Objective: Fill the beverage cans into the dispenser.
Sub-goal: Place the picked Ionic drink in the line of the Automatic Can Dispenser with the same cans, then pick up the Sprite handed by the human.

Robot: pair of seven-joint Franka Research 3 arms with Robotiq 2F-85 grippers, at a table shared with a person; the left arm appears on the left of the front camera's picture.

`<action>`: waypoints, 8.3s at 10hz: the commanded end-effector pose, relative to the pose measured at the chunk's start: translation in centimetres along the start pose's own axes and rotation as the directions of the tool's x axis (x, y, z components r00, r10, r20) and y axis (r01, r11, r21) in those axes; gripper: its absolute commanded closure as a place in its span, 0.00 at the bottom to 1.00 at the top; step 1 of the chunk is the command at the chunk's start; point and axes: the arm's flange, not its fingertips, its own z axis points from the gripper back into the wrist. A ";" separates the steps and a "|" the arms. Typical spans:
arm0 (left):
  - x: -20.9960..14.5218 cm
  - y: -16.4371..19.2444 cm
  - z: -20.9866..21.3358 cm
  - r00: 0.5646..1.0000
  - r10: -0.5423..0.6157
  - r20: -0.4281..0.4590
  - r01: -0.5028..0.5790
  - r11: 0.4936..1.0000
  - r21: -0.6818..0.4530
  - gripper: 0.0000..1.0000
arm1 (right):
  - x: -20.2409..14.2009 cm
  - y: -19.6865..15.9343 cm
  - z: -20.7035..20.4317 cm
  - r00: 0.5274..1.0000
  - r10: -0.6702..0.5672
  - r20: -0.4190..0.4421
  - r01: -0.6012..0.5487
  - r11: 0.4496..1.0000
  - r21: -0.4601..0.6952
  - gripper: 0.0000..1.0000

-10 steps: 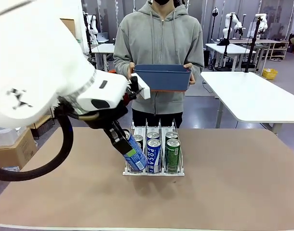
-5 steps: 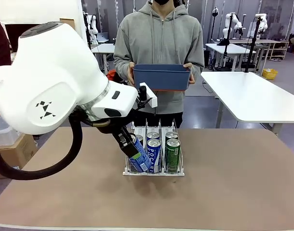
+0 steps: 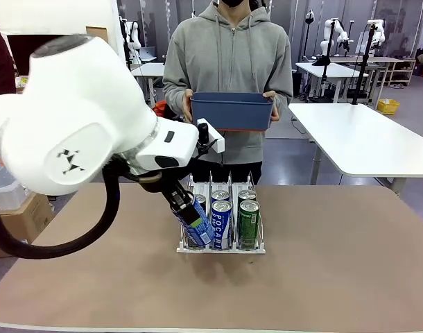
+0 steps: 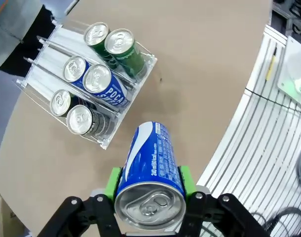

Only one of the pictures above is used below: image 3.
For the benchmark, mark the person's right hand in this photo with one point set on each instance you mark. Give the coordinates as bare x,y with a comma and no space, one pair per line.
187,104

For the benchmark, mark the red orange jacket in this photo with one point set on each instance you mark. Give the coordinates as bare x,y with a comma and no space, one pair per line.
159,108

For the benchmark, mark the clear plastic storage box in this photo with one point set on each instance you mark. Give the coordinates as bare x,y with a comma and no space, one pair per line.
3,187

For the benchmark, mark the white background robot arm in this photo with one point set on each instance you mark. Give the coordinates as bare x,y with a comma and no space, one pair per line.
133,34
378,34
340,34

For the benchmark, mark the brown cardboard box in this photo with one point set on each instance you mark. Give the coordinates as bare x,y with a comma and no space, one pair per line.
98,32

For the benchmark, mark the blue plastic bin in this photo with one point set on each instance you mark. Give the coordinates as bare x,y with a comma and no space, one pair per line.
232,111

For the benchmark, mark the white background table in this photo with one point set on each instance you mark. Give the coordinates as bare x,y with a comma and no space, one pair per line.
336,71

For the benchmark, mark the person's right forearm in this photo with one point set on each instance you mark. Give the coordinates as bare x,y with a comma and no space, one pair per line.
173,92

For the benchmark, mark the black computer monitor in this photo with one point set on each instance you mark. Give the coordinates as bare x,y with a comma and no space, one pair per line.
19,52

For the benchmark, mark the white desk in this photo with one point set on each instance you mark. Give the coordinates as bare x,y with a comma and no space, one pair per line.
150,69

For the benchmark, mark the person's left forearm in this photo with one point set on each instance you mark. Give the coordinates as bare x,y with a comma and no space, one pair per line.
284,92

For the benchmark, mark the blue Pocari Sweat can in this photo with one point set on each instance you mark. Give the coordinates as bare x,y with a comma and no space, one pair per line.
220,196
222,229
207,235

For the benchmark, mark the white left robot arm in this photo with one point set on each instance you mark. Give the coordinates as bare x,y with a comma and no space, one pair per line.
76,104

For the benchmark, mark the person in grey hoodie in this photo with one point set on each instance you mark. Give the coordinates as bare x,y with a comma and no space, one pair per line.
229,52

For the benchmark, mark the wooden shelf unit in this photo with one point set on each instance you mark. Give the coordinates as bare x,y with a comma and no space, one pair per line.
400,71

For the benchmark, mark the silver laptop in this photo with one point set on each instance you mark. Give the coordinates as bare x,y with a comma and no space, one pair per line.
147,53

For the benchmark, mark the person in dark red top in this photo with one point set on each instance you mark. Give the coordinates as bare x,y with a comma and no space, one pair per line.
0,69

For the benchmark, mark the person's left hand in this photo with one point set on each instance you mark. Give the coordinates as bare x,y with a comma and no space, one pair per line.
275,105

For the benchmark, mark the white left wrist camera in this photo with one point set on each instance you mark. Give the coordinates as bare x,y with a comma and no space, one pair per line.
215,140

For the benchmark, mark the large cardboard box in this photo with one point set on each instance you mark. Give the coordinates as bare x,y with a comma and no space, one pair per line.
27,218

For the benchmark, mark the green soda can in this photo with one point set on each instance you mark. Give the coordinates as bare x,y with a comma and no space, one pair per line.
249,229
247,195

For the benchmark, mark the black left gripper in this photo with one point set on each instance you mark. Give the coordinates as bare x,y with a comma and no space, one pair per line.
166,187

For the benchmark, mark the black tripod stand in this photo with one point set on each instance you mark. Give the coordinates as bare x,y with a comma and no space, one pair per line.
326,59
364,62

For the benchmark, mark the yellow plastic crate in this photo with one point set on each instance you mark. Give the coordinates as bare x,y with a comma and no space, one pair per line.
388,106

